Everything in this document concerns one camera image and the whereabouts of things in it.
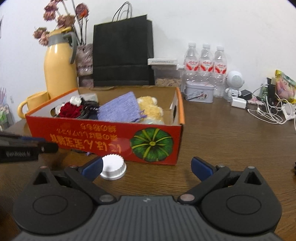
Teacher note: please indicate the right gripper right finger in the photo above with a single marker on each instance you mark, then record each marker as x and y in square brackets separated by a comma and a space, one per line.
[211, 178]

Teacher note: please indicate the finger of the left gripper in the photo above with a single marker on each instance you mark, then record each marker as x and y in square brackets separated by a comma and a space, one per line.
[48, 147]
[25, 138]

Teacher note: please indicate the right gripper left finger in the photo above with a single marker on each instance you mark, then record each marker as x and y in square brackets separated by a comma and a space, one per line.
[82, 179]

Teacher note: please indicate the white round jar lid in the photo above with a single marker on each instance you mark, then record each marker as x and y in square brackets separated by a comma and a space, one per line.
[114, 167]

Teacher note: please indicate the red artificial rose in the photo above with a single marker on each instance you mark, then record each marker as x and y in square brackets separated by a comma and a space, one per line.
[69, 110]

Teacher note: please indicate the purple woven pouch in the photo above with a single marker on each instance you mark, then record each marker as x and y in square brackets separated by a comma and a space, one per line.
[123, 109]

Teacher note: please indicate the white and yellow plush toy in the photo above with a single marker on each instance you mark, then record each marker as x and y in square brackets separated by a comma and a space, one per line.
[149, 108]

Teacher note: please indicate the clear plastic ball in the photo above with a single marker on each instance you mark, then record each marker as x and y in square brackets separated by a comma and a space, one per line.
[152, 122]

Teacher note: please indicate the yellow ceramic mug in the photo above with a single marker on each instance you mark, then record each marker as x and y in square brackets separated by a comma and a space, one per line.
[32, 102]

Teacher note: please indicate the white small bottle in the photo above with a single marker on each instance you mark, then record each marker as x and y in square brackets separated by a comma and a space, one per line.
[75, 100]

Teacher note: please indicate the red cardboard box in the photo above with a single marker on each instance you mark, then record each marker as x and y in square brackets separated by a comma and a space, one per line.
[138, 142]

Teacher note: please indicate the yellow thermos jug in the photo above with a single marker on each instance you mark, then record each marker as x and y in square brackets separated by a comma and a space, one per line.
[59, 64]

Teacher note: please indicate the white charger adapter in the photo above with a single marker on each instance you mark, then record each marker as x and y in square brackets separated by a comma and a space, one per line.
[238, 102]

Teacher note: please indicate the small printed tin box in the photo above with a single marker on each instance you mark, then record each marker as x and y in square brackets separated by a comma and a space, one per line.
[199, 92]

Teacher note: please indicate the water bottle right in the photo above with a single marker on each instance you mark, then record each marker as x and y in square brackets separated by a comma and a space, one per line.
[220, 69]

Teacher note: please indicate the water bottle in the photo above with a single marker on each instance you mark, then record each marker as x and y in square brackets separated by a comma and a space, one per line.
[220, 69]
[206, 64]
[191, 65]

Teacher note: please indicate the white robot figurine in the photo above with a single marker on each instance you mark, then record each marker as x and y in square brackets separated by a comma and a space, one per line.
[234, 81]

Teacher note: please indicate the pink fuzzy vase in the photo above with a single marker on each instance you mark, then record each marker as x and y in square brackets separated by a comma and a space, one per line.
[84, 65]

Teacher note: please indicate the water bottle left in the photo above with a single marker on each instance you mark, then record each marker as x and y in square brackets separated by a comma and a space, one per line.
[191, 65]

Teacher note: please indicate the clear jar of seeds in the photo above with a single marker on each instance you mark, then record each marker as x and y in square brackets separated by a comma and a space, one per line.
[167, 72]

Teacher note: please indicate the water bottle middle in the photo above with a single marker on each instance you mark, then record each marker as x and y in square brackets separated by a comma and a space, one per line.
[206, 64]

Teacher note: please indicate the colourful snack bag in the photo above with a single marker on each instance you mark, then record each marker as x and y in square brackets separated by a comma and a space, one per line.
[285, 86]

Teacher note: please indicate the black paper shopping bag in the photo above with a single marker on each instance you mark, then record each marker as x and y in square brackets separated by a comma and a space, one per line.
[121, 49]

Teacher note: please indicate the dried rose bouquet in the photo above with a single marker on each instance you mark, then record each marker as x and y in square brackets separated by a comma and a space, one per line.
[56, 11]

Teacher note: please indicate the metal wire rack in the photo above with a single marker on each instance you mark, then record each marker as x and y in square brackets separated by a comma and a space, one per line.
[6, 118]

